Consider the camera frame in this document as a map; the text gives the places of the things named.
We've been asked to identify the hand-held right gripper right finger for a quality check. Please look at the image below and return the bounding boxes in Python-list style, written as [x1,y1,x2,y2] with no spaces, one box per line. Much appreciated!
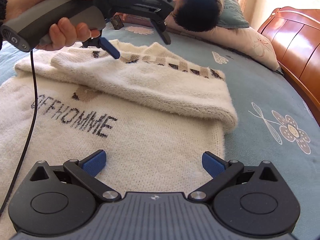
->
[187,151,279,202]

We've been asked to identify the wooden bed headboard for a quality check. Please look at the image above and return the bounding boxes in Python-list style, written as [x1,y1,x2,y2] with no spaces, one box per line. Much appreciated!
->
[257,6,320,125]

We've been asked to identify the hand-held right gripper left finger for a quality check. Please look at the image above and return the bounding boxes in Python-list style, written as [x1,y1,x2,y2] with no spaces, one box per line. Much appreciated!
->
[29,149,121,202]

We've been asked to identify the black smartphone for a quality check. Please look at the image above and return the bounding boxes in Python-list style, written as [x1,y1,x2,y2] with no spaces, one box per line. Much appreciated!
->
[111,15,124,30]

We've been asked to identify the white fuzzy knit sweater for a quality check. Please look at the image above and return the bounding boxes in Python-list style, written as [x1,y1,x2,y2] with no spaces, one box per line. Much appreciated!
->
[0,39,238,240]

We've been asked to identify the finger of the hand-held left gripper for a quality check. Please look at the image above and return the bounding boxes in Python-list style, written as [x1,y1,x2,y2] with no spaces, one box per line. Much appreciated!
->
[149,12,172,45]
[82,37,121,59]

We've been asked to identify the blue floral bed sheet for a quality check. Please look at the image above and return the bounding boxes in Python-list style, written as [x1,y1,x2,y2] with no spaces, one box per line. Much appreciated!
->
[0,22,320,240]

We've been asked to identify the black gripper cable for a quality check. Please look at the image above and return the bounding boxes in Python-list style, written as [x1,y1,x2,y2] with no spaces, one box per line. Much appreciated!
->
[0,51,38,218]

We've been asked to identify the grey-blue pillow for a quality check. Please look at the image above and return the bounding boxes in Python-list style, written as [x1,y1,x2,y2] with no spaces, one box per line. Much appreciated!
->
[216,0,250,29]

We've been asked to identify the pink floral folded quilt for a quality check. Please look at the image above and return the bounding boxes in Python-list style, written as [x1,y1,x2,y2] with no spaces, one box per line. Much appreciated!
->
[165,25,282,72]

